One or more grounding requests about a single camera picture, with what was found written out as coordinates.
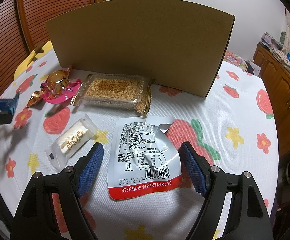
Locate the strawberry print tablecloth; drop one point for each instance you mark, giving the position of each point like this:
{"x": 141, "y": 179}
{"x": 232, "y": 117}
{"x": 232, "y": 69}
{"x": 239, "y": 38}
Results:
{"x": 234, "y": 135}

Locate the silver snack pouch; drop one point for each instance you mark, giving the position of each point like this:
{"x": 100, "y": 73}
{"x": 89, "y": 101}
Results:
{"x": 140, "y": 160}

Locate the stack of folded cloths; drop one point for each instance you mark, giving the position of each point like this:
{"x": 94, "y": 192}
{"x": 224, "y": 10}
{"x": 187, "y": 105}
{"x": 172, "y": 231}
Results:
{"x": 271, "y": 41}

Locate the brown wrapped candy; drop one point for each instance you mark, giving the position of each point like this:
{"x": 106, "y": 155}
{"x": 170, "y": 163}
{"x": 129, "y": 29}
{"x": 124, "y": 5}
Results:
{"x": 35, "y": 98}

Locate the cardboard box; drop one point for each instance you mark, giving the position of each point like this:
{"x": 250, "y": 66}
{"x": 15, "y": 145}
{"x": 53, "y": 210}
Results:
{"x": 140, "y": 47}

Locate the yellow plush toy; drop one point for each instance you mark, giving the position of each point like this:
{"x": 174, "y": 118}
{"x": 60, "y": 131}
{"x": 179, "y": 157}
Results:
{"x": 25, "y": 65}

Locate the sesame bar packet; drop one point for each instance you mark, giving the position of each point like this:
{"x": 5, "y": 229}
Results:
{"x": 112, "y": 92}

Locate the wooden sideboard cabinet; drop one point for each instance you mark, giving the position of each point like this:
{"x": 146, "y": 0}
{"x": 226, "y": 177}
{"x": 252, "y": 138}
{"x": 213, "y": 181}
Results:
{"x": 284, "y": 92}

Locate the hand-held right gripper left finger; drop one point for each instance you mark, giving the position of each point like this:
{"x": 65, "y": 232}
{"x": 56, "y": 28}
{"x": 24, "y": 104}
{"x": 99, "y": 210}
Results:
{"x": 90, "y": 170}

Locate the small round desk fan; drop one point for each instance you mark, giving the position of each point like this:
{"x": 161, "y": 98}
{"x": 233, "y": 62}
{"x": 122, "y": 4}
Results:
{"x": 283, "y": 37}

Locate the wrapped orange pastry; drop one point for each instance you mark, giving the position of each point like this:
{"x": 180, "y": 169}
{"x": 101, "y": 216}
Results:
{"x": 57, "y": 82}

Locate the floral printed blanket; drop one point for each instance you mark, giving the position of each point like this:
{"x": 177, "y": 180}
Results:
{"x": 234, "y": 57}

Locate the floral folded cloth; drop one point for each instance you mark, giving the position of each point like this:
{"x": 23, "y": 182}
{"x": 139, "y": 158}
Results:
{"x": 280, "y": 56}

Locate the white bar in clear wrapper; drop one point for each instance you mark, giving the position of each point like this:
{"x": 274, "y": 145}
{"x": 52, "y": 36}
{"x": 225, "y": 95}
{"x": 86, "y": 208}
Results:
{"x": 70, "y": 140}

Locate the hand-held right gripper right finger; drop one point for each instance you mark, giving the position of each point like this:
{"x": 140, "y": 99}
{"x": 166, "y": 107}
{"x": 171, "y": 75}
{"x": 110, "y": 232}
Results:
{"x": 193, "y": 170}

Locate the louvered wooden wardrobe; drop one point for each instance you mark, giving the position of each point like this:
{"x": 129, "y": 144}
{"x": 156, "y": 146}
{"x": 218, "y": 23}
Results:
{"x": 35, "y": 5}

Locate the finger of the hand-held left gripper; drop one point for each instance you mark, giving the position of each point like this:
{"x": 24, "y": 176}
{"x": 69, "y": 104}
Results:
{"x": 2, "y": 105}

